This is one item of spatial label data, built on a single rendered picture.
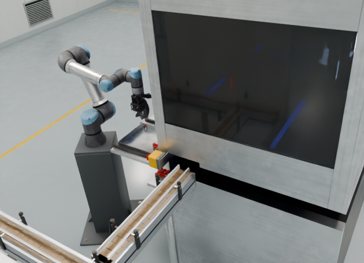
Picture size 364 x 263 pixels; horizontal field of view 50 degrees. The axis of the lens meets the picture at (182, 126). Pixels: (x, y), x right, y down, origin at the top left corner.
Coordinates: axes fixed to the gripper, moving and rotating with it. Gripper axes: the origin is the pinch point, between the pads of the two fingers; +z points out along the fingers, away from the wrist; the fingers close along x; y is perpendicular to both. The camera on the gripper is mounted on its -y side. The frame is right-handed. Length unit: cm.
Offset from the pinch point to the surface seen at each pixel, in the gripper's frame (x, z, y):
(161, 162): 38, -1, 36
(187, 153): 51, -7, 29
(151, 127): 1.7, 9.0, -3.4
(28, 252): 16, 5, 109
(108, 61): -263, 98, -236
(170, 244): 49, 42, 51
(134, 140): -0.8, 10.2, 12.5
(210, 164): 65, -4, 29
